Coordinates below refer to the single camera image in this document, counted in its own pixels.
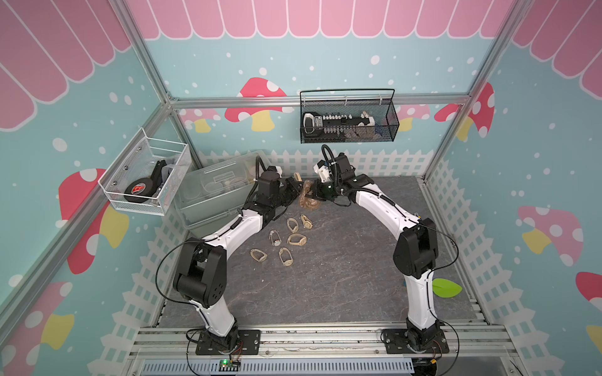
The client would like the green lit circuit board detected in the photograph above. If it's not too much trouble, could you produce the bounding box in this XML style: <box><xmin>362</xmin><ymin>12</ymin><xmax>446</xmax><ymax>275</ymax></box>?
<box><xmin>218</xmin><ymin>360</ymin><xmax>241</xmax><ymax>372</ymax></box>

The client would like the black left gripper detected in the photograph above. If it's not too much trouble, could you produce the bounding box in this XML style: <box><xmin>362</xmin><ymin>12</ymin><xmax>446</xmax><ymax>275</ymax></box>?
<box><xmin>272</xmin><ymin>177</ymin><xmax>306</xmax><ymax>208</ymax></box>

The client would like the black wire mesh basket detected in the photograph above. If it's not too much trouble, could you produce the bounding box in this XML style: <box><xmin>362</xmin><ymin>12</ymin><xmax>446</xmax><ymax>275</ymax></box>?
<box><xmin>299</xmin><ymin>89</ymin><xmax>400</xmax><ymax>144</ymax></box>

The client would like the clear acrylic wall bin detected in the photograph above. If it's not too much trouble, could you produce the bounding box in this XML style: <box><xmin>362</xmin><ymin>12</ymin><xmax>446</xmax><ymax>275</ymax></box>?
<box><xmin>98</xmin><ymin>129</ymin><xmax>191</xmax><ymax>216</ymax></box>

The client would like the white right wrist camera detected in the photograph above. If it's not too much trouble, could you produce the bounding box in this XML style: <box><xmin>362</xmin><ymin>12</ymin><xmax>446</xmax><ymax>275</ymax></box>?
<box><xmin>314</xmin><ymin>161</ymin><xmax>332</xmax><ymax>183</ymax></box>

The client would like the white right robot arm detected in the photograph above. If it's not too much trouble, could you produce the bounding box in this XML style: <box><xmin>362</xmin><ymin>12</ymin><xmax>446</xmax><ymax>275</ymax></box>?
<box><xmin>312</xmin><ymin>145</ymin><xmax>438</xmax><ymax>332</ymax></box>

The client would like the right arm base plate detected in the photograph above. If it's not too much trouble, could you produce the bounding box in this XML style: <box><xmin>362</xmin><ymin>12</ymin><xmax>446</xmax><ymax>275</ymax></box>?
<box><xmin>380</xmin><ymin>328</ymin><xmax>450</xmax><ymax>356</ymax></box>

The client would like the black tape roll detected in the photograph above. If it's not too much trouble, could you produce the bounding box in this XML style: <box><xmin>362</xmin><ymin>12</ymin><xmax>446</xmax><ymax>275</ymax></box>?
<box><xmin>124</xmin><ymin>178</ymin><xmax>158</xmax><ymax>204</ymax></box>

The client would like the green yellow toy paddle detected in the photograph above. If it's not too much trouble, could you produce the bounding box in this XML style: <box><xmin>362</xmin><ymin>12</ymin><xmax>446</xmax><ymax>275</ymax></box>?
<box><xmin>433</xmin><ymin>278</ymin><xmax>463</xmax><ymax>299</ymax></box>

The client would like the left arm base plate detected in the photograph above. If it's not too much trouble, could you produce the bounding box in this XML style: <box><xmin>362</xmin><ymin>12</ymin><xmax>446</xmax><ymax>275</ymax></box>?
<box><xmin>195</xmin><ymin>328</ymin><xmax>261</xmax><ymax>356</ymax></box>

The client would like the cream watch front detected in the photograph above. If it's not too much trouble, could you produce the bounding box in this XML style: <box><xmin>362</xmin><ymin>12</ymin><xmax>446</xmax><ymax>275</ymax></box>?
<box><xmin>269</xmin><ymin>230</ymin><xmax>282</xmax><ymax>247</ymax></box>

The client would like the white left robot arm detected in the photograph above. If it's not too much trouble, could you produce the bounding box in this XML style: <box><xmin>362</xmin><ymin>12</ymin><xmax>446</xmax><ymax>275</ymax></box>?
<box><xmin>172</xmin><ymin>166</ymin><xmax>303</xmax><ymax>338</ymax></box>

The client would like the translucent green storage box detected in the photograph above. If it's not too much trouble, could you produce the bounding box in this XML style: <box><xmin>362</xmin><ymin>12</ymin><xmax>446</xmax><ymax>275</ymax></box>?
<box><xmin>172</xmin><ymin>151</ymin><xmax>270</xmax><ymax>231</ymax></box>

